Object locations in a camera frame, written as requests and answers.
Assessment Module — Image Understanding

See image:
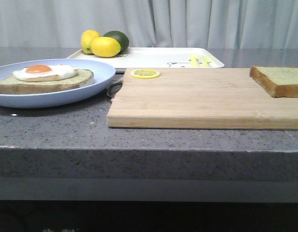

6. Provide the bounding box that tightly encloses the grey curtain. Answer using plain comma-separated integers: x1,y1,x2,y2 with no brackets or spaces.
0,0,298,49

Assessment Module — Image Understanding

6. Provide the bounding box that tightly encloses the yellow plastic fork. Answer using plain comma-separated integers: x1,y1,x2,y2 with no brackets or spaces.
189,54,199,67

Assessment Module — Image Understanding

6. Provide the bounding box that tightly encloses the yellow plastic knife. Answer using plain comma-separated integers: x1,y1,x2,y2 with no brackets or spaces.
201,56,212,67

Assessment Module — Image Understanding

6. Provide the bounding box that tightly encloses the yellow lemon back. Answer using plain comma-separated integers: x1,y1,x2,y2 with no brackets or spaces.
81,29,100,54

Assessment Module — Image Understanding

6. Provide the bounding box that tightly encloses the fried egg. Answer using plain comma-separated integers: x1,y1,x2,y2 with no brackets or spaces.
13,64,78,82

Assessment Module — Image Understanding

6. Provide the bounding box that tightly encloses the yellow lemon front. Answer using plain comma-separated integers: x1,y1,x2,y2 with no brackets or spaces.
91,36,121,58

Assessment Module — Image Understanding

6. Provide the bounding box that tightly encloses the bread slice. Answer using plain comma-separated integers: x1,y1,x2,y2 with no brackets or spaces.
249,66,298,98
0,69,94,95

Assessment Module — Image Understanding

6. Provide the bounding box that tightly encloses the wooden cutting board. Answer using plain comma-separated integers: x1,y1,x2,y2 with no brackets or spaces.
107,68,298,130

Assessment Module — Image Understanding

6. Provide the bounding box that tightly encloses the metal cutting board handle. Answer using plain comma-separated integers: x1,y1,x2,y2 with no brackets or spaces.
107,80,123,98

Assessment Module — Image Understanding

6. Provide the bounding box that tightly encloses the yellow lemon slice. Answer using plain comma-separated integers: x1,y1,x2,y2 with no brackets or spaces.
130,69,161,79

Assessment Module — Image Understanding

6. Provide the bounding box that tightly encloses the green lime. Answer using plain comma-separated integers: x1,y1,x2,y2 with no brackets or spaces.
103,30,129,55

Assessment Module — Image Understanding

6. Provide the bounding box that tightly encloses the blue round plate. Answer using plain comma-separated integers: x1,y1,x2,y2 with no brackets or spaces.
0,58,116,108

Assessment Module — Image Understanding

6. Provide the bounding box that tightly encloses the white bear tray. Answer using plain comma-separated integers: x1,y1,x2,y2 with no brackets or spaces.
68,47,224,73

